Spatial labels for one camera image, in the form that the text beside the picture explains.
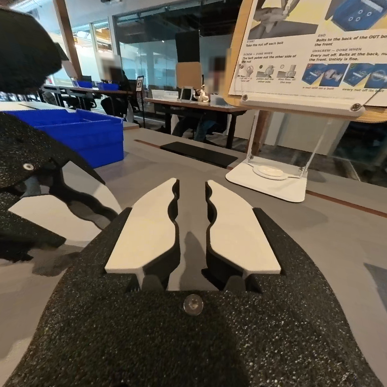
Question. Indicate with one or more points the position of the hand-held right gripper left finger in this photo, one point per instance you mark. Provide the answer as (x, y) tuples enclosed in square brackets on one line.
[(145, 229)]

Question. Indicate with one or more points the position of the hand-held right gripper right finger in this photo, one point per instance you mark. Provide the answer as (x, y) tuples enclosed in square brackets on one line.
[(242, 235)]

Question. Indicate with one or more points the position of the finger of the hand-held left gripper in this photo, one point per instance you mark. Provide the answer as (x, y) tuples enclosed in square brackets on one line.
[(81, 196)]

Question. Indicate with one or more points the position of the blue plastic bin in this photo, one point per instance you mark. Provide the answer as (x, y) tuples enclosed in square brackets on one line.
[(81, 84), (108, 86), (90, 142)]

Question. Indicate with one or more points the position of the instruction sheet on stand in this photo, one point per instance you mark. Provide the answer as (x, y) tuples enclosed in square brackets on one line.
[(290, 190)]

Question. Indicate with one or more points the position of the background desk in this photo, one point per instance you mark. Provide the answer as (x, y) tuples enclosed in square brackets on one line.
[(187, 105), (60, 88)]

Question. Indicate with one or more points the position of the black table mat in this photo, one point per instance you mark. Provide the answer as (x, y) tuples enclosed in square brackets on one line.
[(199, 154)]

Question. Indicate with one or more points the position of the sign stand with code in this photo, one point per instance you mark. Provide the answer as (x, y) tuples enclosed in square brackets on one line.
[(139, 83)]

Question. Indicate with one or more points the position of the printed instruction sheet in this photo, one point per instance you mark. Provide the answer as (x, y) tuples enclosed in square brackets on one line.
[(302, 75)]

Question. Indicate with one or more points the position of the wooden post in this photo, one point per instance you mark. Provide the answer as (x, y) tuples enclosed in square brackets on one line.
[(68, 36)]

